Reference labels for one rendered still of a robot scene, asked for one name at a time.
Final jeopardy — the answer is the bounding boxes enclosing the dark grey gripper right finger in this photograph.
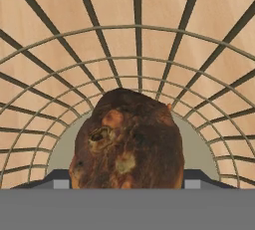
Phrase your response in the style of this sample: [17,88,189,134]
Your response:
[181,168,237,190]

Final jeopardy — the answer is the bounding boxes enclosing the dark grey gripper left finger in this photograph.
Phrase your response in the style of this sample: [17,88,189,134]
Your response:
[13,168,73,190]

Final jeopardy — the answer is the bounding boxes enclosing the dark brown bread loaf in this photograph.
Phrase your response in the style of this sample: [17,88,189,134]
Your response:
[68,88,185,190]

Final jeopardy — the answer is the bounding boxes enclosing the grey wire basket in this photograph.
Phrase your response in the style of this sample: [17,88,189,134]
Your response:
[0,0,255,190]

